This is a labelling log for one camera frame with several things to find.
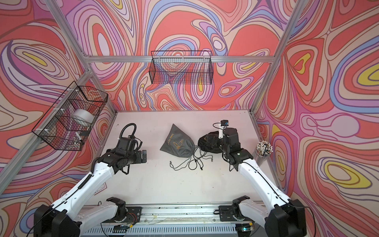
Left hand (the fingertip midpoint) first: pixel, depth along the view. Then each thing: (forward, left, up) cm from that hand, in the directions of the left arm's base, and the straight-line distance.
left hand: (140, 155), depth 83 cm
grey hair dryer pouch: (+11, -20, -4) cm, 23 cm away
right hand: (+6, -42, +7) cm, 43 cm away
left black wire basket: (+11, +38, +15) cm, 42 cm away
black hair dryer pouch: (-1, -38, +14) cm, 41 cm away
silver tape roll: (+12, +26, +20) cm, 36 cm away
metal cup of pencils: (-2, -67, +6) cm, 67 cm away
